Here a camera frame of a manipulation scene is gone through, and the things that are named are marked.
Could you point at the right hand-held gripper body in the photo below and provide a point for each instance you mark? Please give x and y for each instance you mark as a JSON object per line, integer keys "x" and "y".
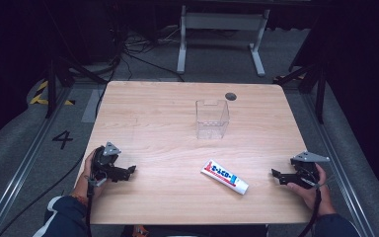
{"x": 304, "y": 176}

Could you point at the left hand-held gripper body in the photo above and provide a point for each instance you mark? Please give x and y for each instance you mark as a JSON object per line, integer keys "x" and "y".
{"x": 107, "y": 164}

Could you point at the person's left hand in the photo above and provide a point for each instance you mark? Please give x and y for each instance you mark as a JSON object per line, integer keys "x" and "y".
{"x": 87, "y": 176}

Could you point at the person's right hand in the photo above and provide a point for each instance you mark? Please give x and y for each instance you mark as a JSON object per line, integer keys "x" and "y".
{"x": 320, "y": 200}

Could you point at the white toothpaste tube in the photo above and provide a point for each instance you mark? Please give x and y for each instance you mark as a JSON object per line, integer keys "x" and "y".
{"x": 225, "y": 177}

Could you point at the black tripod stand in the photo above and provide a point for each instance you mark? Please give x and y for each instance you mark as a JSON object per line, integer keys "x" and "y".
{"x": 52, "y": 92}
{"x": 319, "y": 95}

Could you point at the clear plastic container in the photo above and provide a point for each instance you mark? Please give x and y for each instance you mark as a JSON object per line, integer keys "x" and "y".
{"x": 212, "y": 120}

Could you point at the grey round table grommet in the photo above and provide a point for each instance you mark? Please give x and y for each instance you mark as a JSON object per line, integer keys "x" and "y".
{"x": 230, "y": 96}

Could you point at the yellow black floor tape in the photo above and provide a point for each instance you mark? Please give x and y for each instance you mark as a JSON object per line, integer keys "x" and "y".
{"x": 38, "y": 98}

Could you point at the metal floor rail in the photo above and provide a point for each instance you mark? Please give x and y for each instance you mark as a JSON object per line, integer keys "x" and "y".
{"x": 339, "y": 164}
{"x": 23, "y": 164}

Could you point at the white metal desk frame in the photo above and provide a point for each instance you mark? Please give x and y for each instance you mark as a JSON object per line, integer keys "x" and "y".
{"x": 223, "y": 21}

